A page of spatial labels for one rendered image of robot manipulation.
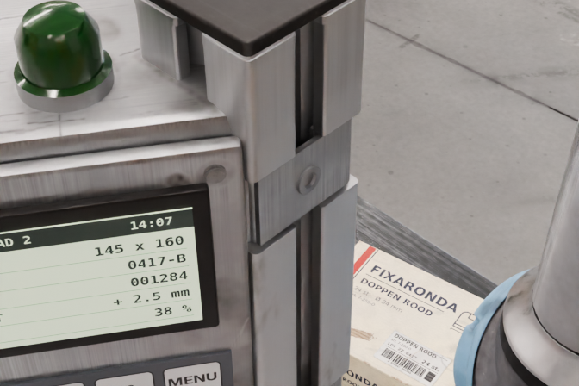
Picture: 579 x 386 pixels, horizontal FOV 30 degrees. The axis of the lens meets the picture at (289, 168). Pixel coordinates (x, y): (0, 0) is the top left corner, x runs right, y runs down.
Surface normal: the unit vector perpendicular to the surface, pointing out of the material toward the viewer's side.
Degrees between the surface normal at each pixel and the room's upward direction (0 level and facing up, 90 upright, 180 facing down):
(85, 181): 90
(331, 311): 90
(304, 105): 90
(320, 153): 90
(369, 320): 0
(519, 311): 44
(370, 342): 0
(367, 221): 0
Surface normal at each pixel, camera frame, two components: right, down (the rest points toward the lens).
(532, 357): -0.61, -0.25
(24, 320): 0.18, 0.65
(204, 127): 0.16, 0.32
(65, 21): 0.18, -0.62
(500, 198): -0.01, -0.75
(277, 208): 0.71, 0.47
